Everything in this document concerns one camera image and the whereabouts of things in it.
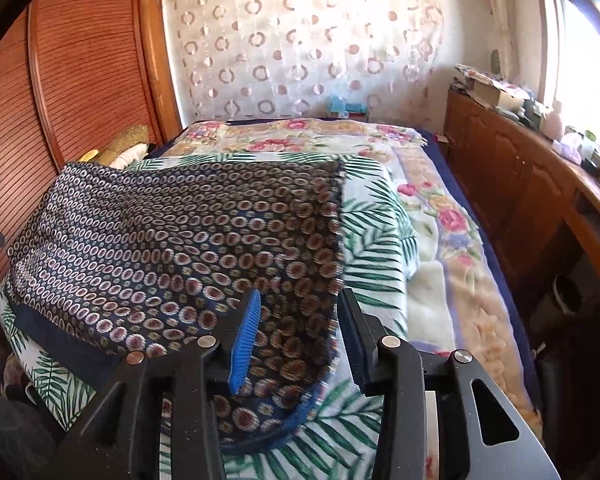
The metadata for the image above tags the navy patterned silk garment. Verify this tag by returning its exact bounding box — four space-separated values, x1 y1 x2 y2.
4 160 343 454

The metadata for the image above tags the floral bed blanket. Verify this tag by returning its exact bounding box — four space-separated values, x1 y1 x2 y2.
166 119 543 432

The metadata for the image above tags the palm leaf print blanket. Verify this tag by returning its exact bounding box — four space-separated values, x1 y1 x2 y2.
0 153 419 479

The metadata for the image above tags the yellow Pikachu plush toy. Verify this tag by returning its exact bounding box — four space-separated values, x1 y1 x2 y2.
79 150 99 162

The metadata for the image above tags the gold patterned pillow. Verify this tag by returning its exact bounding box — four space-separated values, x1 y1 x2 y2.
93 125 149 170

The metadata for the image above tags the wooden louvered wardrobe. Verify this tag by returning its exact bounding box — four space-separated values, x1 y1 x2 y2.
0 0 182 321

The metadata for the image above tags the long wooden cabinet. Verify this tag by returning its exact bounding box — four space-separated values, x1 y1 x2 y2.
443 89 600 316

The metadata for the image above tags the blue item behind bed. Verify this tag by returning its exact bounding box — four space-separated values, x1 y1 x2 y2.
327 94 368 118

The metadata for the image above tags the cardboard box on cabinet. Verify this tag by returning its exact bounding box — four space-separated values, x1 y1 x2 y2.
470 80 529 112

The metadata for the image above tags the small round fan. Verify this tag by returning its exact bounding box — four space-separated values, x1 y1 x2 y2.
490 49 502 77

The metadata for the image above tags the sheer circle pattern curtain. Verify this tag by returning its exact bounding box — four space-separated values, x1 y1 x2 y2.
162 0 444 126

